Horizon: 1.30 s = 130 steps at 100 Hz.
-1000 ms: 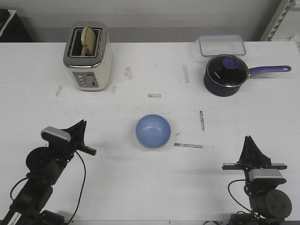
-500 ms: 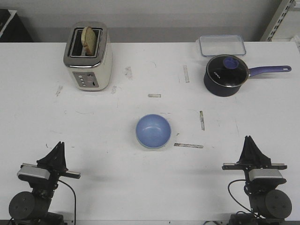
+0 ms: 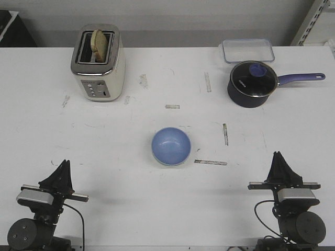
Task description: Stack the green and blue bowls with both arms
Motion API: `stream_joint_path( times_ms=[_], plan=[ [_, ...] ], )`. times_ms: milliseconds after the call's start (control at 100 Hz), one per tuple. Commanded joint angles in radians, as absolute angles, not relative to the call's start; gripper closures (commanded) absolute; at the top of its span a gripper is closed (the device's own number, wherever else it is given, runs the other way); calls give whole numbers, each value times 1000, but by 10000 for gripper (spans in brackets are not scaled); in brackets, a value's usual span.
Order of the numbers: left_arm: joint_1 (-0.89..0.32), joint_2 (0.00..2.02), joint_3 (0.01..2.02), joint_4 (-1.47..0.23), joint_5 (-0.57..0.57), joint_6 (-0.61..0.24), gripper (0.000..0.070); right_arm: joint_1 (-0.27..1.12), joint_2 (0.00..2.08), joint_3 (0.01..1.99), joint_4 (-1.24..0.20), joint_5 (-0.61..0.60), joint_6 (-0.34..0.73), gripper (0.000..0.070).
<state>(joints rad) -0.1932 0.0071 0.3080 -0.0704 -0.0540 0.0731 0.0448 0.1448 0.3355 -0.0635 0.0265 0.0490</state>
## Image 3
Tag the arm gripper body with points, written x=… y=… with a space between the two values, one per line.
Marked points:
x=275 y=188
x=57 y=207

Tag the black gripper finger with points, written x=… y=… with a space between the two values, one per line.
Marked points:
x=69 y=186
x=57 y=180
x=274 y=175
x=285 y=175

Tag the blue bowl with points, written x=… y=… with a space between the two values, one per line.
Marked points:
x=171 y=146

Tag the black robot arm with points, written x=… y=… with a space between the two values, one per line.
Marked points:
x=299 y=229
x=38 y=233

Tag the dark blue saucepan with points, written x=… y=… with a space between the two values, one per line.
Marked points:
x=252 y=102

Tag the glass pot lid blue knob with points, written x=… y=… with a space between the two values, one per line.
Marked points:
x=254 y=78

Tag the cream two-slot toaster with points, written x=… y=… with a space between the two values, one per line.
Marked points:
x=100 y=82

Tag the clear plastic container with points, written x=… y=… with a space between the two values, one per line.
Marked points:
x=240 y=50

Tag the toast slice in toaster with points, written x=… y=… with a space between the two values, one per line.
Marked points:
x=99 y=45

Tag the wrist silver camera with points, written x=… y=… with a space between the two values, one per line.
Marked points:
x=301 y=197
x=35 y=197

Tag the white slotted shelf rail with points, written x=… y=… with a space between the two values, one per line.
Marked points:
x=318 y=26

